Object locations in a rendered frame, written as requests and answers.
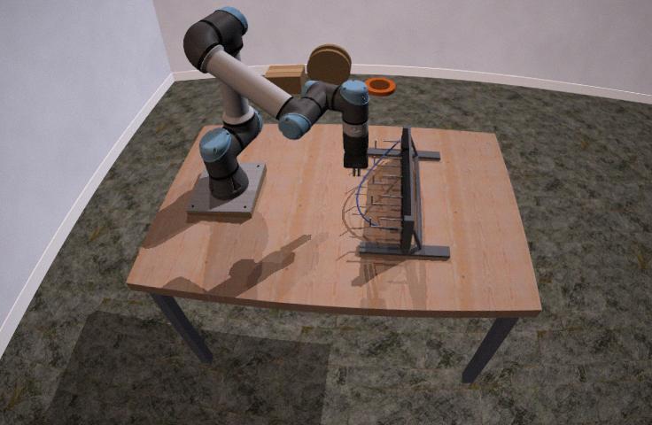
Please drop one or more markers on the grey rack with cable hooks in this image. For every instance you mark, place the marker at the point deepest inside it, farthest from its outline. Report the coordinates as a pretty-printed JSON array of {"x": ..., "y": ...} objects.
[{"x": 407, "y": 207}]

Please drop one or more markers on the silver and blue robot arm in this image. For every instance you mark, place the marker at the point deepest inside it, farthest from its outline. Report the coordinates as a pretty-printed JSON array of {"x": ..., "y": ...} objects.
[{"x": 220, "y": 35}]

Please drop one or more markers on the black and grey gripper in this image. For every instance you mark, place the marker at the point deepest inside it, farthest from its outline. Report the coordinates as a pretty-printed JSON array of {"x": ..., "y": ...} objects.
[{"x": 356, "y": 144}]

